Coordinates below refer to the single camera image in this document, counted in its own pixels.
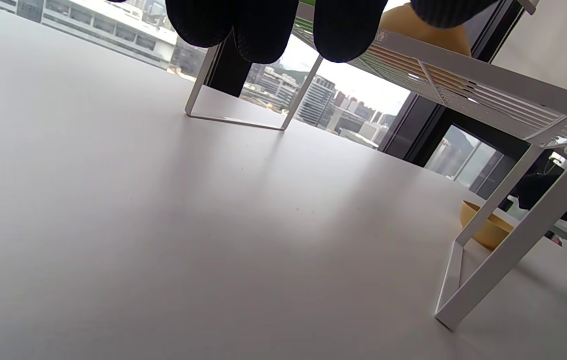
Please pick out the person's right hand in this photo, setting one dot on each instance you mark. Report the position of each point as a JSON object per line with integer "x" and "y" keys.
{"x": 538, "y": 190}

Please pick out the person's left hand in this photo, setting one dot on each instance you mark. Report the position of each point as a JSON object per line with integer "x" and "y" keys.
{"x": 263, "y": 30}

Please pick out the yellow small dish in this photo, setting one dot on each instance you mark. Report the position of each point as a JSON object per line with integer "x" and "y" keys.
{"x": 438, "y": 37}
{"x": 488, "y": 235}

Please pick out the green small dish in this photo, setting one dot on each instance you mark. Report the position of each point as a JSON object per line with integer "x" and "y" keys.
{"x": 386, "y": 61}

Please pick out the white roller blind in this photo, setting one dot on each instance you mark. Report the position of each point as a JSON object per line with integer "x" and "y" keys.
{"x": 553, "y": 50}

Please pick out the black window frame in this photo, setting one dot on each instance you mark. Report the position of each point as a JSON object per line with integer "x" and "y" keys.
{"x": 223, "y": 75}

